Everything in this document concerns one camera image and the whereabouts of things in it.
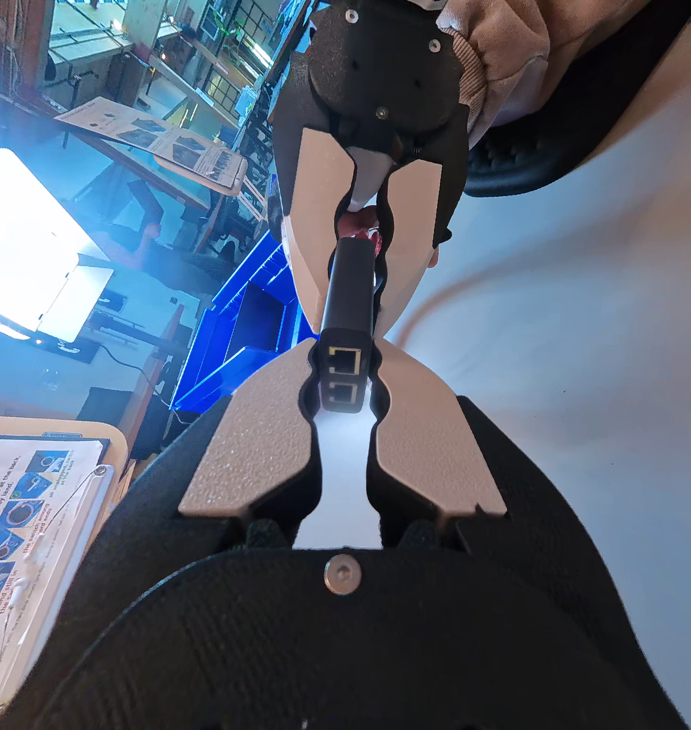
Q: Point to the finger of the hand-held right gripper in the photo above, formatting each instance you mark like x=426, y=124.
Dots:
x=414, y=216
x=317, y=188

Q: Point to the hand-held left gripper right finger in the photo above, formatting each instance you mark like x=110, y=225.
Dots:
x=431, y=456

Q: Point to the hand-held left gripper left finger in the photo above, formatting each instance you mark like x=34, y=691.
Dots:
x=248, y=456

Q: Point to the black ethernet port adapter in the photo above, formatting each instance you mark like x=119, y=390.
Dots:
x=348, y=285

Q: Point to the blue plastic bin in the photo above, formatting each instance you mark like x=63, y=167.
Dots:
x=248, y=319

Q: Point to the metal shelving rack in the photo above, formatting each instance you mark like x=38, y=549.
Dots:
x=237, y=63

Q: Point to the clear acrylic sign holder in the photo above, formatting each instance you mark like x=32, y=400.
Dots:
x=94, y=485

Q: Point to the printed instruction sheet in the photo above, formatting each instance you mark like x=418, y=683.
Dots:
x=43, y=513

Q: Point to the wooden workbench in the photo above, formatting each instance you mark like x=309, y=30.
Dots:
x=123, y=68

